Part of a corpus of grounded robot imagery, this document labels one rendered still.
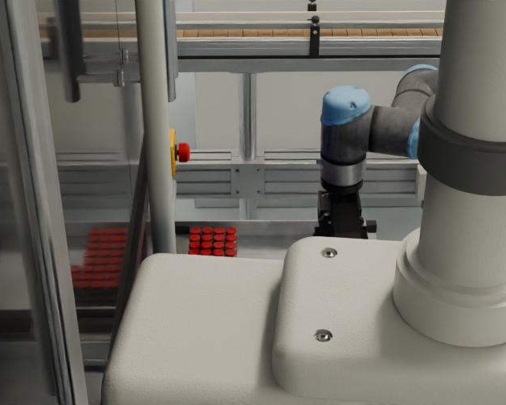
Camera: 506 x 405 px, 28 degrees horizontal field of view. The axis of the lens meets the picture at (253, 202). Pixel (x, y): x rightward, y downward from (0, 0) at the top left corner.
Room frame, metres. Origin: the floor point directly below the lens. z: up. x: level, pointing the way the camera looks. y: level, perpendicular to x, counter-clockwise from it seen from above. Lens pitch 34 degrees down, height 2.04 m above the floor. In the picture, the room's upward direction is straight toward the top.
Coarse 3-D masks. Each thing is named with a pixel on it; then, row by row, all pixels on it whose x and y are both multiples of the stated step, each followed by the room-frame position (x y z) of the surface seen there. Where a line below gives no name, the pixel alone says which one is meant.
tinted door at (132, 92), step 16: (128, 0) 1.27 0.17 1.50; (128, 16) 1.26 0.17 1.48; (128, 32) 1.25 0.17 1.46; (128, 48) 1.23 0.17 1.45; (128, 64) 1.22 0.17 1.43; (128, 96) 1.19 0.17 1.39; (128, 112) 1.18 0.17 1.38; (128, 128) 1.17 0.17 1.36; (128, 144) 1.15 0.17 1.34; (144, 144) 1.33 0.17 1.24; (144, 160) 1.32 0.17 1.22
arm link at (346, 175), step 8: (320, 160) 1.40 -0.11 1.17; (320, 168) 1.39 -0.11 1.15; (328, 168) 1.37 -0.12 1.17; (336, 168) 1.37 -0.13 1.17; (344, 168) 1.36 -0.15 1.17; (352, 168) 1.36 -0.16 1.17; (360, 168) 1.37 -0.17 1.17; (328, 176) 1.37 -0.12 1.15; (336, 176) 1.37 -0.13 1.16; (344, 176) 1.36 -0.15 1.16; (352, 176) 1.37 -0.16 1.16; (360, 176) 1.37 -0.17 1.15; (336, 184) 1.37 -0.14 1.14; (344, 184) 1.36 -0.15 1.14; (352, 184) 1.37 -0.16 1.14
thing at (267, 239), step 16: (192, 224) 1.58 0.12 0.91; (208, 224) 1.58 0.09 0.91; (224, 224) 1.58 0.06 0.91; (240, 224) 1.58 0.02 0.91; (256, 224) 1.58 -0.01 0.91; (272, 224) 1.58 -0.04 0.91; (288, 224) 1.58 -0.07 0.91; (304, 224) 1.58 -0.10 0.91; (240, 240) 1.56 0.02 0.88; (256, 240) 1.56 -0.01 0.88; (272, 240) 1.56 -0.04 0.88; (288, 240) 1.56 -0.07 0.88; (240, 256) 1.51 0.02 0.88; (256, 256) 1.51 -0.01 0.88; (272, 256) 1.51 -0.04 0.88
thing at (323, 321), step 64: (192, 256) 0.64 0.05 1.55; (320, 256) 0.59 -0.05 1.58; (384, 256) 0.59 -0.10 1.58; (128, 320) 0.57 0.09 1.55; (192, 320) 0.56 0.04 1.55; (256, 320) 0.56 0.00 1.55; (320, 320) 0.52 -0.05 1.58; (384, 320) 0.52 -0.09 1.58; (128, 384) 0.50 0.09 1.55; (192, 384) 0.50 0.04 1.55; (256, 384) 0.50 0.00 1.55; (320, 384) 0.48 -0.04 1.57; (384, 384) 0.47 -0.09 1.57; (448, 384) 0.47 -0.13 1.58
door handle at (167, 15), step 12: (168, 0) 1.11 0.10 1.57; (168, 12) 1.11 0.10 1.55; (168, 24) 1.11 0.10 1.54; (168, 36) 1.11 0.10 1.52; (168, 48) 1.11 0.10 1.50; (168, 60) 1.11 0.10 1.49; (120, 72) 1.12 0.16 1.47; (168, 72) 1.11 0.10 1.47; (120, 84) 1.11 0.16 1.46; (168, 84) 1.11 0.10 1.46; (168, 96) 1.11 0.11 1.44
